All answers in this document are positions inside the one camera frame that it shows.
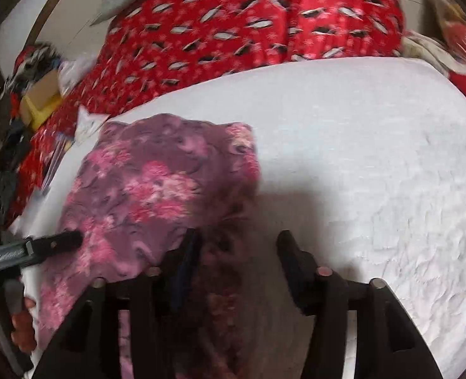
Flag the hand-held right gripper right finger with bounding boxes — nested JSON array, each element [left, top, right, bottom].
[[276, 230, 444, 379]]

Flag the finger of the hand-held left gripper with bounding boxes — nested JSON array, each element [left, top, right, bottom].
[[28, 231, 84, 262]]

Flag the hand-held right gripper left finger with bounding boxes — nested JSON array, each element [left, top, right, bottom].
[[32, 228, 204, 379]]

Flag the pink floral garment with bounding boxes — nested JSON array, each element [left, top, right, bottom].
[[36, 112, 261, 379]]

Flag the person's left hand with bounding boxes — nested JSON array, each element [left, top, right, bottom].
[[11, 297, 38, 353]]

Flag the dark cloth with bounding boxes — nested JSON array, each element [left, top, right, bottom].
[[0, 120, 36, 206]]

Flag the white paper piece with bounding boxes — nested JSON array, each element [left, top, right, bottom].
[[75, 106, 111, 143]]

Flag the white bed sheet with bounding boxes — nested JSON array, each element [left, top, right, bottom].
[[20, 57, 466, 379]]

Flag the yellow cardboard box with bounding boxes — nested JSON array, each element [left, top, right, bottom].
[[20, 69, 66, 131]]

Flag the red black white cloth pile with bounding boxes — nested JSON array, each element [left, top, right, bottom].
[[0, 43, 66, 99]]

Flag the red penguin print blanket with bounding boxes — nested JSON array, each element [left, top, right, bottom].
[[10, 0, 405, 222]]

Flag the red printed cushion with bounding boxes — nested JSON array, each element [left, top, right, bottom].
[[400, 0, 466, 127]]

